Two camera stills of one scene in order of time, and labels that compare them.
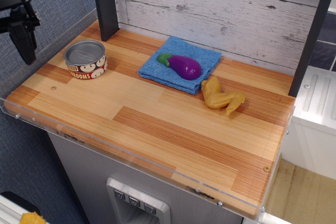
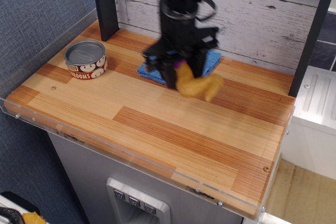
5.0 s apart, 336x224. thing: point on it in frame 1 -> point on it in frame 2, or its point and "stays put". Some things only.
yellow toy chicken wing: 211,88 -> 209,85
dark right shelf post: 306,54 stays put
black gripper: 20,24 -> 180,38
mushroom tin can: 85,59 stays put
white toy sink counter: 311,139 stays put
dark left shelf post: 106,3 stays put
